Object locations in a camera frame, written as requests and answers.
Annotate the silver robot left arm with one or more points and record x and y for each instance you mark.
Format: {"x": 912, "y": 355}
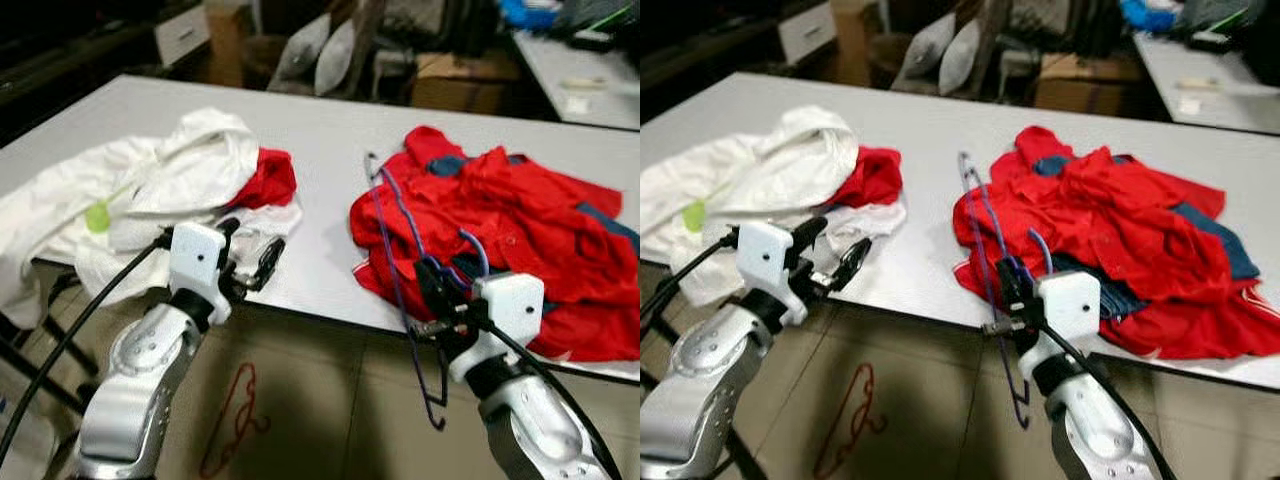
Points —
{"x": 140, "y": 390}
{"x": 700, "y": 400}

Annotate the red hanger on floor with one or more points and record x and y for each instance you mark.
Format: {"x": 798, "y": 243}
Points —
{"x": 240, "y": 400}
{"x": 858, "y": 400}

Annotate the blue plastic device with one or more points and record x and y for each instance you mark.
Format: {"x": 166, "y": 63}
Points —
{"x": 528, "y": 12}
{"x": 1148, "y": 13}

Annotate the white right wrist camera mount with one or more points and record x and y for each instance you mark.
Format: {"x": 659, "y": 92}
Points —
{"x": 1070, "y": 300}
{"x": 510, "y": 305}

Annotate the grey pillow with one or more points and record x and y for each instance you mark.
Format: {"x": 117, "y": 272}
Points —
{"x": 300, "y": 50}
{"x": 962, "y": 60}
{"x": 918, "y": 50}
{"x": 338, "y": 60}

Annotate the small red garment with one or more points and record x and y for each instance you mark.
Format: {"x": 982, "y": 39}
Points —
{"x": 872, "y": 178}
{"x": 270, "y": 180}

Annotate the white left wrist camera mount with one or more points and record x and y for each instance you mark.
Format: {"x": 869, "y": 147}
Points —
{"x": 765, "y": 260}
{"x": 195, "y": 260}

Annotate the tall brown cardboard box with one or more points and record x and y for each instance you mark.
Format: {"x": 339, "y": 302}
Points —
{"x": 855, "y": 40}
{"x": 230, "y": 40}

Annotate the small white paper box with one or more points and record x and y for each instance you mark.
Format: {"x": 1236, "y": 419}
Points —
{"x": 1192, "y": 103}
{"x": 577, "y": 103}

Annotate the brown wicker chair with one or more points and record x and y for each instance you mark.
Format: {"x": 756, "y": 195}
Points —
{"x": 992, "y": 30}
{"x": 372, "y": 30}

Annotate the printed brown cardboard box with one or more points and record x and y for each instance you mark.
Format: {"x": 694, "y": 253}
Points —
{"x": 1090, "y": 85}
{"x": 465, "y": 85}

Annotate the red polo shirt blue collar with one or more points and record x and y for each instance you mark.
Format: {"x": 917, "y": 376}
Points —
{"x": 1130, "y": 230}
{"x": 540, "y": 230}

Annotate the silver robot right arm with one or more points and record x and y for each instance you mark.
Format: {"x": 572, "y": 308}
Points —
{"x": 1095, "y": 430}
{"x": 530, "y": 430}

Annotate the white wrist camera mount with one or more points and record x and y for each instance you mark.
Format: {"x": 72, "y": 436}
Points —
{"x": 1070, "y": 300}
{"x": 195, "y": 260}
{"x": 510, "y": 305}
{"x": 765, "y": 260}

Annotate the white drawer box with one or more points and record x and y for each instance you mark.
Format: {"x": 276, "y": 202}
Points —
{"x": 806, "y": 32}
{"x": 183, "y": 35}

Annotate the white hooded garment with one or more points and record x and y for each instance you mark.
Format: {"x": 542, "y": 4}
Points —
{"x": 800, "y": 150}
{"x": 200, "y": 150}

